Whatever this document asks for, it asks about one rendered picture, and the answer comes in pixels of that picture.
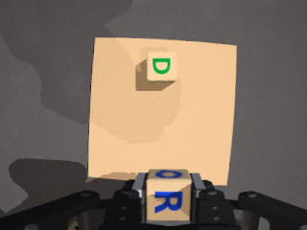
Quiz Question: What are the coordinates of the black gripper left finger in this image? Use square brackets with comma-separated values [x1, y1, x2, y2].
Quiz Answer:
[0, 172, 148, 230]

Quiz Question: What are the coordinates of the beige block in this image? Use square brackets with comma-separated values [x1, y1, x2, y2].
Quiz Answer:
[68, 221, 78, 230]
[146, 169, 192, 220]
[147, 52, 177, 82]

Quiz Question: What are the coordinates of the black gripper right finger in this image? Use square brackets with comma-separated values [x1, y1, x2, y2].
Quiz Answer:
[189, 172, 307, 230]

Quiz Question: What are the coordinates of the beige mat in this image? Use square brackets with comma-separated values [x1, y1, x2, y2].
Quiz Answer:
[88, 37, 236, 185]

